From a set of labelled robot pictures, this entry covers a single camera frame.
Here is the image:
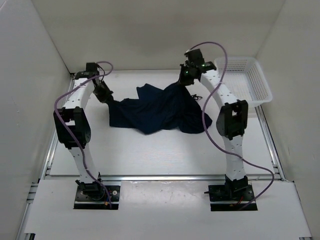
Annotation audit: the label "navy blue shorts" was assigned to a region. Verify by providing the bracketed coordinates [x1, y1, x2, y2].
[107, 83, 205, 135]

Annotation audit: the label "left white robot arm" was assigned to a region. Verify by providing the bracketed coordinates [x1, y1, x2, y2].
[53, 61, 114, 200]

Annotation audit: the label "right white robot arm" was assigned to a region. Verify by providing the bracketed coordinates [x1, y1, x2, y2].
[178, 49, 248, 200]

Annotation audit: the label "white plastic mesh basket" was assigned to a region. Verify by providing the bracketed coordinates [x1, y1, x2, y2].
[214, 56, 273, 108]

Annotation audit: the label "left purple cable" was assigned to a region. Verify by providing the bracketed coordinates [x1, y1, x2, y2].
[54, 61, 114, 208]

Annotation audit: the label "aluminium front rail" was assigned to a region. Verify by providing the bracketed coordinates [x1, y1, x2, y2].
[44, 173, 282, 182]

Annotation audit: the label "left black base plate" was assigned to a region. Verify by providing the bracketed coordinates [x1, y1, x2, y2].
[73, 185, 121, 210]

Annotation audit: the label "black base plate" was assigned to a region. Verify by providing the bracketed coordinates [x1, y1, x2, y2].
[73, 185, 121, 210]
[204, 184, 258, 212]

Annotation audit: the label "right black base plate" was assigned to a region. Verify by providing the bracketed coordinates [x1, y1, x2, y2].
[204, 184, 258, 212]

